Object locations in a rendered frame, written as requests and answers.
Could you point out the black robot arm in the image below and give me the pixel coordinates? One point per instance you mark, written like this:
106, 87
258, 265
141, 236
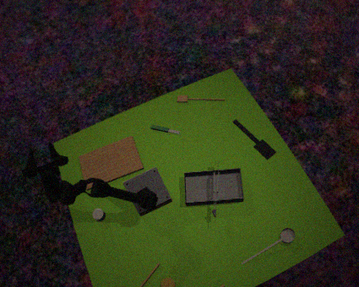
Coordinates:
66, 192

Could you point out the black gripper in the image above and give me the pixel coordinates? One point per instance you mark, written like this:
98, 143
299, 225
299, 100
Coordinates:
31, 169

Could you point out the grey cylinder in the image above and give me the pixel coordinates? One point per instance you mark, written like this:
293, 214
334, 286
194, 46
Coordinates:
99, 214

